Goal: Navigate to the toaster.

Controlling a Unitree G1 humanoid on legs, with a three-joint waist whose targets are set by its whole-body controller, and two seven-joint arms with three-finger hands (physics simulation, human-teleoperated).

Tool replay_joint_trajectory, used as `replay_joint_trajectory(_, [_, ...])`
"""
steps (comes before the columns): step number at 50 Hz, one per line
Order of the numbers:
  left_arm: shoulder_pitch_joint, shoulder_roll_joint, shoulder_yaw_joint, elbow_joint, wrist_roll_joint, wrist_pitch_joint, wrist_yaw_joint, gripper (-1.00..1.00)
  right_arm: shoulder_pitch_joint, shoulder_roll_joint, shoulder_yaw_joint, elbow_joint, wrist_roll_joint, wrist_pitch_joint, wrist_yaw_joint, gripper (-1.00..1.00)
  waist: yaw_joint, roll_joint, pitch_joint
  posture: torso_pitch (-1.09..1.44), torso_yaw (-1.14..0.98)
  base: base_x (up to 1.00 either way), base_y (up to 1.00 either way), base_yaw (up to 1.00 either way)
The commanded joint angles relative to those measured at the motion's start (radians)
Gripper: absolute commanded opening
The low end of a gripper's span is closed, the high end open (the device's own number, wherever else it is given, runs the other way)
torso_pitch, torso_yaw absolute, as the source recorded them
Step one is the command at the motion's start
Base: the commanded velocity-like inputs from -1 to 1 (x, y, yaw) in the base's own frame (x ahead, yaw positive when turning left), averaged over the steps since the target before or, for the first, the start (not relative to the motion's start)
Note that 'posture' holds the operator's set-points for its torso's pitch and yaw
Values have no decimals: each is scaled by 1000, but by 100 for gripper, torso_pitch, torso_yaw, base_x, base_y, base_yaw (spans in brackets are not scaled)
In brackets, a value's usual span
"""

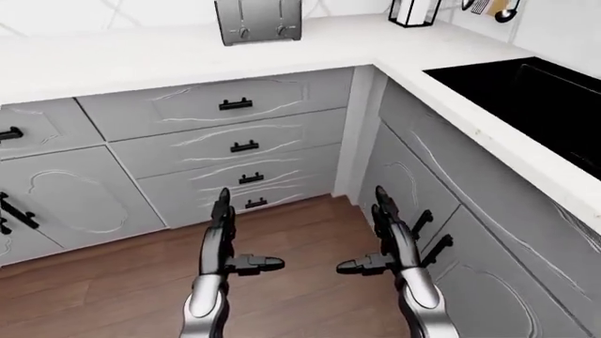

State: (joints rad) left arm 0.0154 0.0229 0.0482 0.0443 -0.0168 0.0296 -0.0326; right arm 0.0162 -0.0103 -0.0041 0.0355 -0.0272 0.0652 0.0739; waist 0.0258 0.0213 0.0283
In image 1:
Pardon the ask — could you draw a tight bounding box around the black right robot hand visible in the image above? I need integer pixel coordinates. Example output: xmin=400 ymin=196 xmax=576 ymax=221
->
xmin=335 ymin=185 xmax=422 ymax=276

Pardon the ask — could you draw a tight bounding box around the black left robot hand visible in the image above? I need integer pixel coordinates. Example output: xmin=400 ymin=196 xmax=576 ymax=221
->
xmin=200 ymin=187 xmax=286 ymax=278

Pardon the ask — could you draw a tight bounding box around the silver two-slot toaster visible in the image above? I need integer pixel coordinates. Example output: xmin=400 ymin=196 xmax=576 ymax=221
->
xmin=214 ymin=0 xmax=303 ymax=48

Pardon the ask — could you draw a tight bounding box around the grey wide drawer front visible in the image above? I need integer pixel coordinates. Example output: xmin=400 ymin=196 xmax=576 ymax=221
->
xmin=136 ymin=142 xmax=344 ymax=212
xmin=152 ymin=182 xmax=337 ymax=230
xmin=108 ymin=107 xmax=349 ymax=180
xmin=75 ymin=68 xmax=355 ymax=144

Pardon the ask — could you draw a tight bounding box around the grey cabinet door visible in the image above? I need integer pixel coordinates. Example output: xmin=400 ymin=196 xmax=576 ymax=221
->
xmin=357 ymin=120 xmax=462 ymax=248
xmin=0 ymin=146 xmax=167 ymax=249
xmin=0 ymin=224 xmax=66 ymax=268
xmin=419 ymin=205 xmax=593 ymax=338

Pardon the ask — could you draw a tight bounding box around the black kitchen sink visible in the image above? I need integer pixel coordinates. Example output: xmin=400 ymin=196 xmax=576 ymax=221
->
xmin=422 ymin=56 xmax=601 ymax=177

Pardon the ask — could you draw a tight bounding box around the grey narrow drawer front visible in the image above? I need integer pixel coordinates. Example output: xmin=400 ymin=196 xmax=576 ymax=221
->
xmin=0 ymin=98 xmax=106 ymax=161

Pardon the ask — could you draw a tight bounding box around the black hanging ladle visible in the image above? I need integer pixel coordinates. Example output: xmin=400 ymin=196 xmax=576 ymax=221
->
xmin=494 ymin=0 xmax=521 ymax=24

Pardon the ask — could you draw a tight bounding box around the wooden hanging spatula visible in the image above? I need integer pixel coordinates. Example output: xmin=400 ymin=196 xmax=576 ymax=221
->
xmin=485 ymin=0 xmax=509 ymax=17

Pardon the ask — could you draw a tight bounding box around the black frame paper towel holder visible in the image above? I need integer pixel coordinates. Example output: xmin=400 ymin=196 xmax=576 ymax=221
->
xmin=387 ymin=0 xmax=443 ymax=28

